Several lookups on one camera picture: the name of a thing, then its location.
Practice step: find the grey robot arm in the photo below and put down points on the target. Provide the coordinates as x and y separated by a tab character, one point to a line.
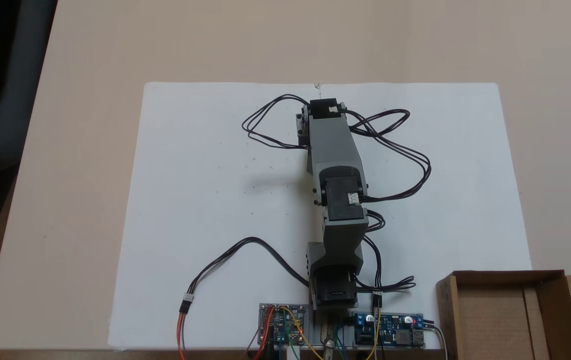
335	145

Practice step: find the large white paper sheet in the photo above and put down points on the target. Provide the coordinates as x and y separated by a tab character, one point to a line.
205	175

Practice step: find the small motor controller board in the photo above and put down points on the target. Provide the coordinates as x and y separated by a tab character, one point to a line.
270	325

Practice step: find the metal table clamp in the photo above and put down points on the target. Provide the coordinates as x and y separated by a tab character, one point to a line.
329	345

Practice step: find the blue power converter board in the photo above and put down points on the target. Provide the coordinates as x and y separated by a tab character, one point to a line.
390	330

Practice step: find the brown cardboard box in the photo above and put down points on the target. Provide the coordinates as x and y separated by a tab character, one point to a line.
495	320

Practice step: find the dark office chair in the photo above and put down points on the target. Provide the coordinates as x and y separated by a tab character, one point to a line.
10	100

